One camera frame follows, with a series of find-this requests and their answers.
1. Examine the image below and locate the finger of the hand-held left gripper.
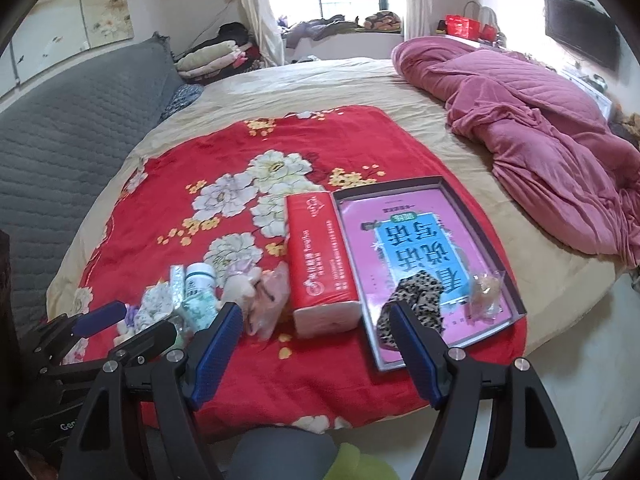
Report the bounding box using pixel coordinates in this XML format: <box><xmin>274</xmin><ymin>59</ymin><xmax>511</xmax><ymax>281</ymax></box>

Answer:
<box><xmin>107</xmin><ymin>321</ymin><xmax>179</xmax><ymax>367</ymax></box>
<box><xmin>30</xmin><ymin>301</ymin><xmax>129</xmax><ymax>366</ymax></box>

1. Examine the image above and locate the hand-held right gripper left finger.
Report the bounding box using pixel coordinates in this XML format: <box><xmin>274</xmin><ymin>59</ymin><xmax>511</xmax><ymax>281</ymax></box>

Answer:
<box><xmin>60</xmin><ymin>302</ymin><xmax>244</xmax><ymax>480</ymax></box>

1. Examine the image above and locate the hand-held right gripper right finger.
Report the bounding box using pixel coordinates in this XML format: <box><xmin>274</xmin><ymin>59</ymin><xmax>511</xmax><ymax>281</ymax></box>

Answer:
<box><xmin>388</xmin><ymin>301</ymin><xmax>581</xmax><ymax>480</ymax></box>

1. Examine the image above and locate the white floral scrunchie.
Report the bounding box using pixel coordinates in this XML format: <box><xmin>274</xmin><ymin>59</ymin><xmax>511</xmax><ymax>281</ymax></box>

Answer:
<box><xmin>132</xmin><ymin>282</ymin><xmax>176</xmax><ymax>332</ymax></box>

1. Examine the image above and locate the leopard print scrunchie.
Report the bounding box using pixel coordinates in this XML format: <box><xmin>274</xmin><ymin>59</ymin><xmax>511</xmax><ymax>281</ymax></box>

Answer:
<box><xmin>376</xmin><ymin>270</ymin><xmax>447</xmax><ymax>351</ymax></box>

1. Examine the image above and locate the beige plush toy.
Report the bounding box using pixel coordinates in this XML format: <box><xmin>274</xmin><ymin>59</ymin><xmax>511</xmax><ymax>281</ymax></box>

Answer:
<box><xmin>220</xmin><ymin>265</ymin><xmax>263</xmax><ymax>322</ymax></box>

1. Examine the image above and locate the grey cardboard tray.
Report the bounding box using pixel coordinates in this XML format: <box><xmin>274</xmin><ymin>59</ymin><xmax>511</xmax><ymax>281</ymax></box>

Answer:
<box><xmin>331</xmin><ymin>176</ymin><xmax>528</xmax><ymax>373</ymax></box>

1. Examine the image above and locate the silver tube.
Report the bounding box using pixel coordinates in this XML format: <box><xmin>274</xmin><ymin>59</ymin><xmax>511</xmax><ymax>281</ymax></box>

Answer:
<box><xmin>169</xmin><ymin>265</ymin><xmax>187</xmax><ymax>311</ymax></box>

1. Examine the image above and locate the white pill bottle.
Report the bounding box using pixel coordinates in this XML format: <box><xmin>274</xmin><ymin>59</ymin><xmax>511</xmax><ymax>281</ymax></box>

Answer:
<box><xmin>182</xmin><ymin>262</ymin><xmax>218</xmax><ymax>306</ymax></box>

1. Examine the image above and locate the pink plastic bag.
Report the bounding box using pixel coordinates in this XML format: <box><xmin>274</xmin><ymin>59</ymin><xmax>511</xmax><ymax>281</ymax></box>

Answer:
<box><xmin>245</xmin><ymin>262</ymin><xmax>292</xmax><ymax>338</ymax></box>

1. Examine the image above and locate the small clear packet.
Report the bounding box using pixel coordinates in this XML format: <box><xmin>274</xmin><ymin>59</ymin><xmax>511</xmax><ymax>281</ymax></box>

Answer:
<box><xmin>467</xmin><ymin>270</ymin><xmax>506</xmax><ymax>321</ymax></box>

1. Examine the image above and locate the person's grey clothing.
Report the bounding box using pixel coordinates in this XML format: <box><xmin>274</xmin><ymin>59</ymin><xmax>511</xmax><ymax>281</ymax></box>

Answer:
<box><xmin>220</xmin><ymin>425</ymin><xmax>341</xmax><ymax>480</ymax></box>

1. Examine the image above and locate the pink and blue book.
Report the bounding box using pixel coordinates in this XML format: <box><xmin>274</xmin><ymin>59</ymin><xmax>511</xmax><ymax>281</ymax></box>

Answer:
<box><xmin>339</xmin><ymin>187</ymin><xmax>516</xmax><ymax>363</ymax></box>

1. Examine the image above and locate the yellow green cloth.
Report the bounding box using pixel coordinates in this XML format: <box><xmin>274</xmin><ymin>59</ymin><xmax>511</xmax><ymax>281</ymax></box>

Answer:
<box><xmin>320</xmin><ymin>442</ymin><xmax>401</xmax><ymax>480</ymax></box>

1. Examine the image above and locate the red tissue pack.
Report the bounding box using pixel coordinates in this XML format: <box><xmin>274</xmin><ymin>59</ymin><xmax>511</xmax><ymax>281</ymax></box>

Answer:
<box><xmin>285</xmin><ymin>191</ymin><xmax>363</xmax><ymax>338</ymax></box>

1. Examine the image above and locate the red floral blanket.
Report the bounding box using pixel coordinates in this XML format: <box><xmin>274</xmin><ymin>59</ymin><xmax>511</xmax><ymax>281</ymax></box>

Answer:
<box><xmin>60</xmin><ymin>105</ymin><xmax>528</xmax><ymax>441</ymax></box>

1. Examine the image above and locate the grey quilted headboard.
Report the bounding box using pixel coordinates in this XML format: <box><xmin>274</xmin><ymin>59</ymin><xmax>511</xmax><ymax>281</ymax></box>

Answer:
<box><xmin>0</xmin><ymin>35</ymin><xmax>183</xmax><ymax>331</ymax></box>

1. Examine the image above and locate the blue patterned pillow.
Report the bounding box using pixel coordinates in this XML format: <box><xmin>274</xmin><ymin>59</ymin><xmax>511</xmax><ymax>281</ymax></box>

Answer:
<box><xmin>160</xmin><ymin>82</ymin><xmax>205</xmax><ymax>121</ymax></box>

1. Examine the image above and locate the pink quilt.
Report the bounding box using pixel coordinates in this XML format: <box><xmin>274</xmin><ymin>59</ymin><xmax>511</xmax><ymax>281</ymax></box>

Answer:
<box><xmin>391</xmin><ymin>38</ymin><xmax>640</xmax><ymax>256</ymax></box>

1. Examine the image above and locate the bed with beige sheet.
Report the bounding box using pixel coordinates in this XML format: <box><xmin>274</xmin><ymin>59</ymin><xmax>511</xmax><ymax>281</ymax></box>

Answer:
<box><xmin>45</xmin><ymin>57</ymin><xmax>621</xmax><ymax>441</ymax></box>

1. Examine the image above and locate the pile of folded clothes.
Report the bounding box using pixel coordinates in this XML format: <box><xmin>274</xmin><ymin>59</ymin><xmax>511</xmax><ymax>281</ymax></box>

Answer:
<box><xmin>175</xmin><ymin>40</ymin><xmax>261</xmax><ymax>81</ymax></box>

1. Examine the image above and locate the black bag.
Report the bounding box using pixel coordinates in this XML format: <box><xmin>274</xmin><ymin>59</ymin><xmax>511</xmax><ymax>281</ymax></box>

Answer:
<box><xmin>217</xmin><ymin>22</ymin><xmax>251</xmax><ymax>46</ymax></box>

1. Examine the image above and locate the brown fuzzy cloth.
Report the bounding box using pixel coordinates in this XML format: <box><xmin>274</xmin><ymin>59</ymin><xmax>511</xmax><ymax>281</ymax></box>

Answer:
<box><xmin>607</xmin><ymin>110</ymin><xmax>640</xmax><ymax>147</ymax></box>

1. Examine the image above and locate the white cabinet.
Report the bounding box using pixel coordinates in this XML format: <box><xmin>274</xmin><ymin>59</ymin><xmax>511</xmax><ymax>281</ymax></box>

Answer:
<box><xmin>560</xmin><ymin>62</ymin><xmax>615</xmax><ymax>121</ymax></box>

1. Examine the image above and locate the large red gift bag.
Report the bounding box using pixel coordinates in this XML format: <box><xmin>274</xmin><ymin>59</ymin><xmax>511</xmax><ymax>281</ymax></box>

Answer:
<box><xmin>445</xmin><ymin>13</ymin><xmax>478</xmax><ymax>38</ymax></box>

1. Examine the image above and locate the patterned folded blanket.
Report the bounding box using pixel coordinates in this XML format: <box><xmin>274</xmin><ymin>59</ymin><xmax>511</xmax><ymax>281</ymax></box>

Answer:
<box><xmin>362</xmin><ymin>10</ymin><xmax>403</xmax><ymax>32</ymax></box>

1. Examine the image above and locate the grey clothes heap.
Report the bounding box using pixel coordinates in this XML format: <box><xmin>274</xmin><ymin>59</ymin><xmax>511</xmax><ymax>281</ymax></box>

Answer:
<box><xmin>282</xmin><ymin>16</ymin><xmax>363</xmax><ymax>45</ymax></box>

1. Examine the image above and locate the floral wall painting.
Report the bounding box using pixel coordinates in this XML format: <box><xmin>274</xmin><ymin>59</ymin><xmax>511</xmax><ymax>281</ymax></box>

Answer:
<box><xmin>0</xmin><ymin>0</ymin><xmax>136</xmax><ymax>96</ymax></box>

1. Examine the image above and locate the white bag with handles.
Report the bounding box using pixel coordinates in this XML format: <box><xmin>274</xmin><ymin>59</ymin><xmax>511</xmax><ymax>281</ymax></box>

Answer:
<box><xmin>462</xmin><ymin>0</ymin><xmax>494</xmax><ymax>22</ymax></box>

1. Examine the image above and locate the black wall television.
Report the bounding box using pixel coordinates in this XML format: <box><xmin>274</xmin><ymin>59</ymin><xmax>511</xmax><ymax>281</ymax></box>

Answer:
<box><xmin>544</xmin><ymin>0</ymin><xmax>618</xmax><ymax>72</ymax></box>

